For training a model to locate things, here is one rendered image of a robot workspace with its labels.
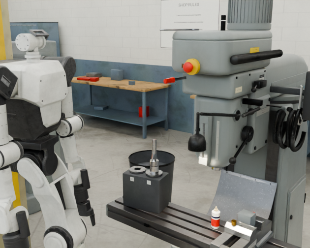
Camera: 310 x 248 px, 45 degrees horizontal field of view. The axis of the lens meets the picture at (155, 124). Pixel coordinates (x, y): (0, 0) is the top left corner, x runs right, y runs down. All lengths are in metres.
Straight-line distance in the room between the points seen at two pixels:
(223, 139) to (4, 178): 0.86
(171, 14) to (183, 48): 5.47
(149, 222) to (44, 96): 0.84
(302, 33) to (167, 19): 2.41
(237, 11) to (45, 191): 1.13
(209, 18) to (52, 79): 5.13
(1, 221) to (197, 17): 5.56
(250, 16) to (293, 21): 4.19
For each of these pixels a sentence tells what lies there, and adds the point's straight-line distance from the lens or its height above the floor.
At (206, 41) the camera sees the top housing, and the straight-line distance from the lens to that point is 1.39.
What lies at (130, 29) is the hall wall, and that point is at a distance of 7.51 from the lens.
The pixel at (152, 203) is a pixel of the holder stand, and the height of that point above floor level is 1.01.
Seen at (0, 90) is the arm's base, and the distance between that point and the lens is 1.39.
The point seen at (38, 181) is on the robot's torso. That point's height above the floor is 1.29.
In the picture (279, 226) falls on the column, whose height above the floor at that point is 0.88.
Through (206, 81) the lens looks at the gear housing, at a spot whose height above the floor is 1.69.
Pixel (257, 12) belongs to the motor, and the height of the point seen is 1.96.
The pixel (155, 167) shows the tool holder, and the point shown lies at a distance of 1.93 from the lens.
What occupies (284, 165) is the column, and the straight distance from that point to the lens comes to 2.03.
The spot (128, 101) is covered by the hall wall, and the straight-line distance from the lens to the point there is 7.70.
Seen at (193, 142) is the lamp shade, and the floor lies 1.47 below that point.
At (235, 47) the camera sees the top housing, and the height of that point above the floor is 1.83.
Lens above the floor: 1.90
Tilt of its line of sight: 15 degrees down
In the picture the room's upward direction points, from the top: straight up
